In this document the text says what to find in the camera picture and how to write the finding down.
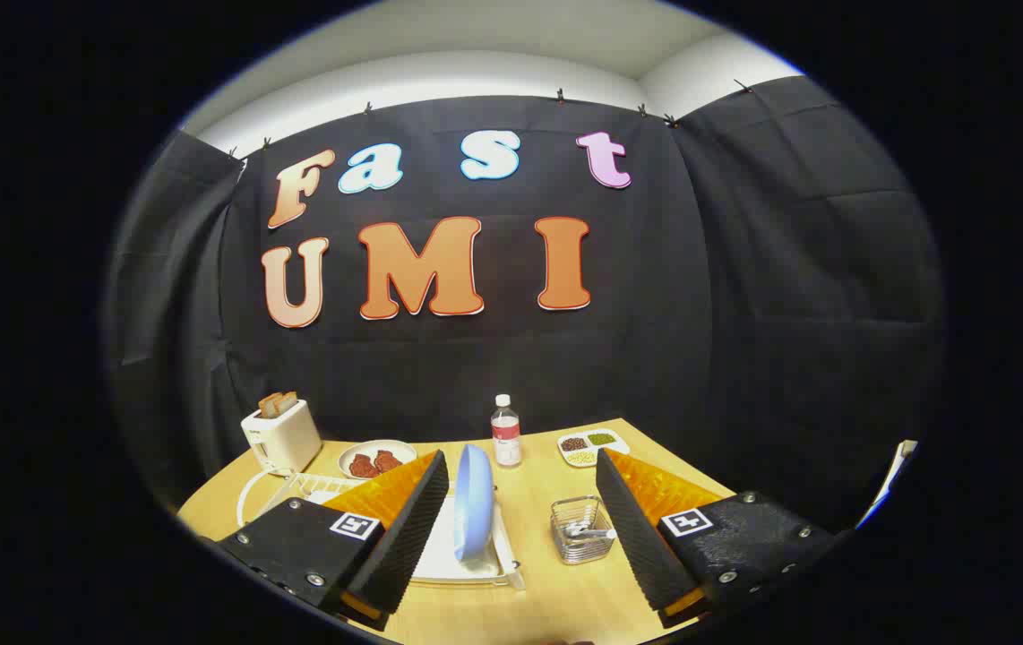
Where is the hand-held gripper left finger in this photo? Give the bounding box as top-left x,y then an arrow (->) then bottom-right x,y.
218,450 -> 451,632

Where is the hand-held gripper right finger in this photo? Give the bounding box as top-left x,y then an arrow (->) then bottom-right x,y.
595,448 -> 838,628

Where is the white wire dish rack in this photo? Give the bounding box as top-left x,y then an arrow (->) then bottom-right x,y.
254,472 -> 527,592

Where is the metal wire basket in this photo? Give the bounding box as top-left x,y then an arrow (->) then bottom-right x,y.
550,495 -> 616,565

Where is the blue plate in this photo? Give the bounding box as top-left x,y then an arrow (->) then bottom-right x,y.
453,443 -> 496,563

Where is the white oval plate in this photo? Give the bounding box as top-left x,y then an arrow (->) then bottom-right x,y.
338,439 -> 418,480

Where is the white divided dish with beans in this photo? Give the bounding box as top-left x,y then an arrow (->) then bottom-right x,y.
556,428 -> 631,469

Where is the clear bottle with red label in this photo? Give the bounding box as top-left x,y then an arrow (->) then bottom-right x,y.
490,394 -> 523,469

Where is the white toaster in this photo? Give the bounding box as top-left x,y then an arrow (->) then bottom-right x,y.
240,399 -> 323,476

